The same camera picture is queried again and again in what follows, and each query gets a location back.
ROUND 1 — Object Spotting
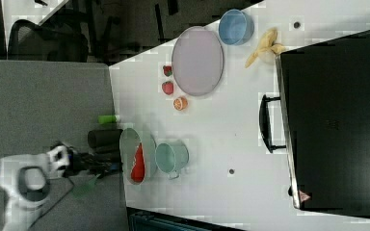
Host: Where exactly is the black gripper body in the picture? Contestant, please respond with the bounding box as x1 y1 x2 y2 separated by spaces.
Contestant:
65 150 99 177

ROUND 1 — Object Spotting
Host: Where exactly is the red ketchup bottle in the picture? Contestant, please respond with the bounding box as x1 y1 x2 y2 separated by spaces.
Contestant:
130 144 145 183

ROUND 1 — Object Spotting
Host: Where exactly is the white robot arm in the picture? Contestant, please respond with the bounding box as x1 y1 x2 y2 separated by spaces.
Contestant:
0 142 117 231

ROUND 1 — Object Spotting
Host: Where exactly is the green plastic strainer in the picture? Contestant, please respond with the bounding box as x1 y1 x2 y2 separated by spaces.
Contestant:
119 128 157 185

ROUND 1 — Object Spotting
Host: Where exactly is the green slotted spatula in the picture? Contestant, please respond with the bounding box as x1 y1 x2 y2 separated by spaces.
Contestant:
71 175 98 197

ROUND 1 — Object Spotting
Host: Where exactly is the small black pot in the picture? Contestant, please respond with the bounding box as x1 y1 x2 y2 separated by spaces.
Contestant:
87 129 122 148

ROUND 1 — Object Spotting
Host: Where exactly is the green toy lime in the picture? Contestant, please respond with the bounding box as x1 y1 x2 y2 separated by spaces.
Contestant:
97 115 119 124

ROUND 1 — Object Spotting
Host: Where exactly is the green mug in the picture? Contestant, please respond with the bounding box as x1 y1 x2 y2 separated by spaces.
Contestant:
155 141 189 180

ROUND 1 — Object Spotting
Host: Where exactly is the lower red toy strawberry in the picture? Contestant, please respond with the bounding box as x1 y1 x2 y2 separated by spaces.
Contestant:
162 81 173 95

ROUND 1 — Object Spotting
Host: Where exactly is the red toy strawberry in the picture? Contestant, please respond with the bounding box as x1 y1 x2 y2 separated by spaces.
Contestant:
163 65 172 77
162 81 173 95

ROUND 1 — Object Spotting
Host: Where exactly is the toy orange half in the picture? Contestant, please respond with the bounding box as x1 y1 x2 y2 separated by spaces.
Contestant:
173 96 188 111

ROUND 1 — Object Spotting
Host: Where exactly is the upper red toy strawberry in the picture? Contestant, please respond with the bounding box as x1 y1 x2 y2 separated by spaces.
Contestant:
163 65 172 77

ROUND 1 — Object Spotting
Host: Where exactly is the black office chair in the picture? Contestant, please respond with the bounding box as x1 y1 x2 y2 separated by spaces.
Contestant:
8 19 89 63

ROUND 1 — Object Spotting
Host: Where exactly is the grey round plate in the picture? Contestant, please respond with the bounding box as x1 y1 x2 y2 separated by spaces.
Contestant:
172 26 224 96

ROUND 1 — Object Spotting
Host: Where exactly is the blue cup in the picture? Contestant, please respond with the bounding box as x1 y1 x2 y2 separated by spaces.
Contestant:
219 9 254 45

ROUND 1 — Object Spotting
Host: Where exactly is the toaster oven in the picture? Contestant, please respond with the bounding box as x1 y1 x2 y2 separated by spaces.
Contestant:
275 30 370 218

